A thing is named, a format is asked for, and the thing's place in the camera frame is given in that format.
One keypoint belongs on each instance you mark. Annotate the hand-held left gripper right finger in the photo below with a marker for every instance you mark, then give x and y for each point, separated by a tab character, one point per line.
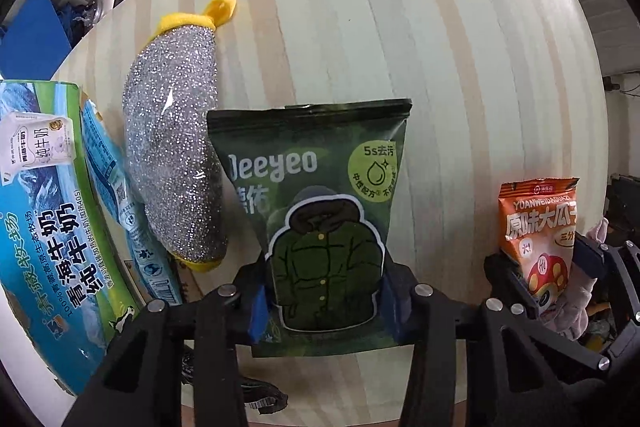
404	307

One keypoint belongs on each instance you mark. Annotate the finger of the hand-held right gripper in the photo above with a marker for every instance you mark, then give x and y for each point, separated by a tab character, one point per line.
502	277
587	257

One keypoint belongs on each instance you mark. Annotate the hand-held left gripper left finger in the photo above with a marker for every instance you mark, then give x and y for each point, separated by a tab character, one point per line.
258	318

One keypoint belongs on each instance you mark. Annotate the orange snack packet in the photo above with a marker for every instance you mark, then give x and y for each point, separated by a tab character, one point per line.
537	227

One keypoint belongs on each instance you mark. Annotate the dark green jacket-print pouch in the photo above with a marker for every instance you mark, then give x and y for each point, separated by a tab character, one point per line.
320	187

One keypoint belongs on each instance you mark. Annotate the pinkish grey cloth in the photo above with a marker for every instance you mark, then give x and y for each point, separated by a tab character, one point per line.
572	307

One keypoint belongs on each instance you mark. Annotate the black white printed bag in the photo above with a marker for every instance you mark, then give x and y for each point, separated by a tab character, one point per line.
250	394

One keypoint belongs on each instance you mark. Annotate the brown cardboard piece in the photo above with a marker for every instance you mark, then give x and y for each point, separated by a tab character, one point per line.
189	279

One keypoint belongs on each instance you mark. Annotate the silver glitter scrubber yellow trim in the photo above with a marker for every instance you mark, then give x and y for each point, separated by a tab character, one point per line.
172	147

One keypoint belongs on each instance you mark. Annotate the blue green milk carton box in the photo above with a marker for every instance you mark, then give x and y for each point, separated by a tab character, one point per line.
45	227

